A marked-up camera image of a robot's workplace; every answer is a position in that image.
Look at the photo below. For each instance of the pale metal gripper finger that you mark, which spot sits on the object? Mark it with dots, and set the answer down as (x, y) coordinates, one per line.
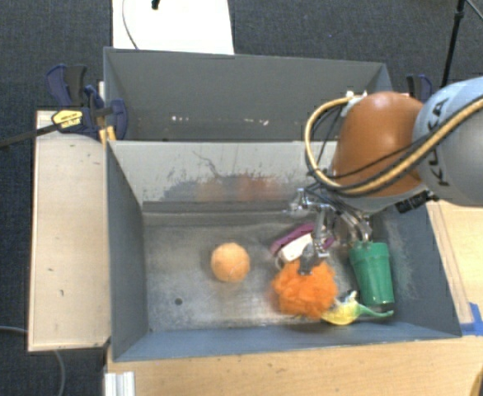
(307, 262)
(324, 250)

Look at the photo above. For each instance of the purple and white plastic tool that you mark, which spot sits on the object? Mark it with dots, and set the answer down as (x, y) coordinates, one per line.
(293, 248)

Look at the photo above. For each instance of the orange fluffy pompom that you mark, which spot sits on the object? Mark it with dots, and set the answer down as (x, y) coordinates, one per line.
(303, 293)

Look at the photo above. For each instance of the green plastic cup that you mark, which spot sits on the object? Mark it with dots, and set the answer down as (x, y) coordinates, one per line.
(373, 274)

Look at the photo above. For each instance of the yellow and green toy lizard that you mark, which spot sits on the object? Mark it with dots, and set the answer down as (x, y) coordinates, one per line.
(342, 314)

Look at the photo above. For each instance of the orange ball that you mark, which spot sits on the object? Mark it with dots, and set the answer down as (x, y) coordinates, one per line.
(230, 262)

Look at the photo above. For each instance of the grey metal bin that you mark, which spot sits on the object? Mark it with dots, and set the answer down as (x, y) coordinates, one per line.
(192, 295)

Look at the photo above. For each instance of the pale wood board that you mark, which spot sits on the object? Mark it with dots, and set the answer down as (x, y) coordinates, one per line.
(68, 241)

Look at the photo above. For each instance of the black cylinder on white bracket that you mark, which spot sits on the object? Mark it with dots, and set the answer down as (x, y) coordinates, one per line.
(410, 205)

